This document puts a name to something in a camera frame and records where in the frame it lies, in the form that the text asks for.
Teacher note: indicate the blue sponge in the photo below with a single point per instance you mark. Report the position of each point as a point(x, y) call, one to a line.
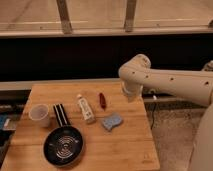
point(111, 121)

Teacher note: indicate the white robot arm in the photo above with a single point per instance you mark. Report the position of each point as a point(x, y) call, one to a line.
point(194, 86)

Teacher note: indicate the white tube bottle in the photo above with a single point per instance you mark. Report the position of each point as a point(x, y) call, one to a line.
point(86, 110)

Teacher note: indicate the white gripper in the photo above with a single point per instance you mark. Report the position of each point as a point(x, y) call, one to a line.
point(131, 90)

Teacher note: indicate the black frying pan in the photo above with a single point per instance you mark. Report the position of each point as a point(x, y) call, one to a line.
point(65, 143)

